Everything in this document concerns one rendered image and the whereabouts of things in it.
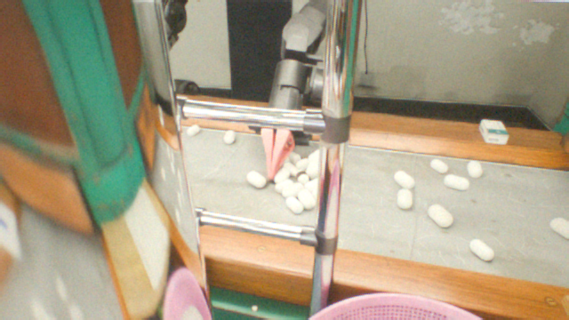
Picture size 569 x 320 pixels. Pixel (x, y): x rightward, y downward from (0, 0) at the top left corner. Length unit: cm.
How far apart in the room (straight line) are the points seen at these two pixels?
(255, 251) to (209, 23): 241
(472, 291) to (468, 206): 19
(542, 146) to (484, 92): 206
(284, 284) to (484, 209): 33
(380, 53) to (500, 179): 201
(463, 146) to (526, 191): 13
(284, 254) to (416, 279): 15
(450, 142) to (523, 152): 12
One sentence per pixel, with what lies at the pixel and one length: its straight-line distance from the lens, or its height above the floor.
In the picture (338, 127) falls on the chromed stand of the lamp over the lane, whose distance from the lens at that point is 27.
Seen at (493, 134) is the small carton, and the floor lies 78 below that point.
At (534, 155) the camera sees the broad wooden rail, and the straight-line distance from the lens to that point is 78.
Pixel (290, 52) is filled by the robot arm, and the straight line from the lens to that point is 64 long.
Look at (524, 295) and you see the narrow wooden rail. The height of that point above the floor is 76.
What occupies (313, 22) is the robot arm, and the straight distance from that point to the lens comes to 68.
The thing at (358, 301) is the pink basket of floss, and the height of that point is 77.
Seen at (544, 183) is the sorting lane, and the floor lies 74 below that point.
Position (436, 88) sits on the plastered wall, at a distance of 276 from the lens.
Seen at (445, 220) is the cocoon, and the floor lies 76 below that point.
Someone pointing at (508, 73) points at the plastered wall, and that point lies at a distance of 286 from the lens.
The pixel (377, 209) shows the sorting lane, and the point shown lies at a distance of 56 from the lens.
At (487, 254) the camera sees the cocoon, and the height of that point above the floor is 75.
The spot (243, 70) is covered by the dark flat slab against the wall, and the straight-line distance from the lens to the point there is 272.
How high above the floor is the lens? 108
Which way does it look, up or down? 32 degrees down
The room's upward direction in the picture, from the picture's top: straight up
